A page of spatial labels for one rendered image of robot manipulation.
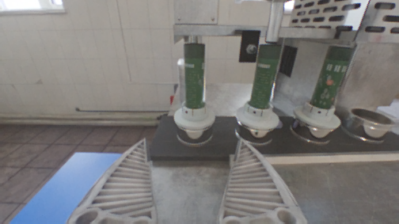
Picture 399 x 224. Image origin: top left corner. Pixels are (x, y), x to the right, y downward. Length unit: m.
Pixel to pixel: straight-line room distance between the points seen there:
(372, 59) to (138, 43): 1.73
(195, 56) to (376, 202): 0.30
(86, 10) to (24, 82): 1.28
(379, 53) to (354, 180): 0.25
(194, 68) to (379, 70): 0.38
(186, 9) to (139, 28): 1.51
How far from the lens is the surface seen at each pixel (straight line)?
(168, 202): 0.22
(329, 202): 0.27
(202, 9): 0.32
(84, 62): 2.17
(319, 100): 0.32
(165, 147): 0.27
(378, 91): 0.50
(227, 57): 1.76
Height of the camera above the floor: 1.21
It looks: 25 degrees down
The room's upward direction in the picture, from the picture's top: 1 degrees clockwise
